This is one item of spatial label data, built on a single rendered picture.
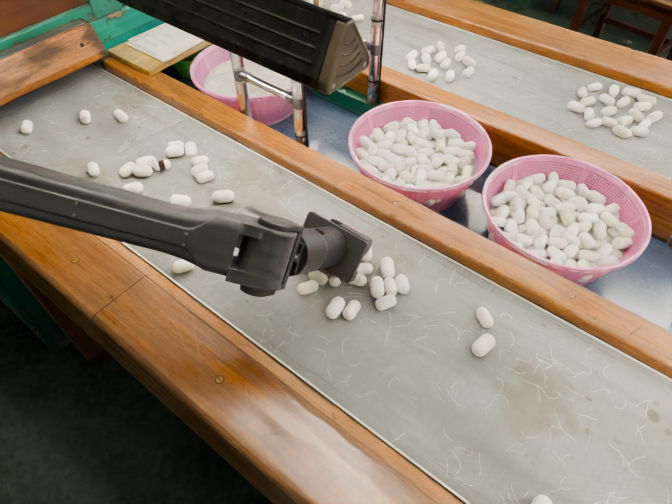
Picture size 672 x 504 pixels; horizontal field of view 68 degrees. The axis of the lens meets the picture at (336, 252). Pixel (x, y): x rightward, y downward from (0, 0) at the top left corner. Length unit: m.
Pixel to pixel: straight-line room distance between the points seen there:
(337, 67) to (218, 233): 0.22
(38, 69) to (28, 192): 0.67
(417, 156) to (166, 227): 0.57
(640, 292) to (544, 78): 0.55
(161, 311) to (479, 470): 0.46
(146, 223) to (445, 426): 0.42
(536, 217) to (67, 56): 0.97
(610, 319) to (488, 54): 0.76
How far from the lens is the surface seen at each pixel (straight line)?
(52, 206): 0.55
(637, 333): 0.79
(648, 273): 1.00
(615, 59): 1.36
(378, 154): 0.97
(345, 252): 0.68
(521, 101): 1.18
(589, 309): 0.78
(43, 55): 1.21
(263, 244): 0.53
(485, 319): 0.73
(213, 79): 1.24
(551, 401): 0.72
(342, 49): 0.56
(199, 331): 0.70
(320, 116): 1.18
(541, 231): 0.90
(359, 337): 0.70
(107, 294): 0.78
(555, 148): 1.02
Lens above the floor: 1.35
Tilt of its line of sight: 50 degrees down
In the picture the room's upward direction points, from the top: straight up
